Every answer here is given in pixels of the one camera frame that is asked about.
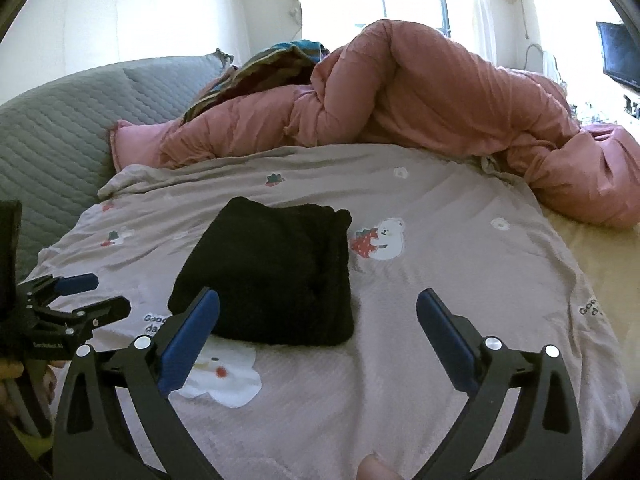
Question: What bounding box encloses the black t-shirt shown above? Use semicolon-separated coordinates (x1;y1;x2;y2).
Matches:
168;197;355;347

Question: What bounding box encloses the person's hand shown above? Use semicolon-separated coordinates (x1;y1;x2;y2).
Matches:
356;453;402;480

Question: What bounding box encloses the yellow-green cloth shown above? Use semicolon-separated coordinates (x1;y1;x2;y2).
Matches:
9;422;53;460

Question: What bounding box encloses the grey-green quilted headboard cushion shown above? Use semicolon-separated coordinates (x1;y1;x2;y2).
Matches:
1;51;233;278

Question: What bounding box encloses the yellow bed sheet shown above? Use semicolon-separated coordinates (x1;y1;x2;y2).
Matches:
544;209;640;385

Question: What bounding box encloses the beige cartoon print blanket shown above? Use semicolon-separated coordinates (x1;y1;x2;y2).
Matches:
34;144;632;479

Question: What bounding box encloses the striped dark cloth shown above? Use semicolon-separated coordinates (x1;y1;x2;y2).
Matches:
182;39;330;124

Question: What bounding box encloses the pink puffy duvet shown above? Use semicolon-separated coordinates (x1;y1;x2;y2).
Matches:
110;20;639;229

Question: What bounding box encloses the black wall television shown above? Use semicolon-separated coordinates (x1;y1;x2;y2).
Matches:
597;22;640;92

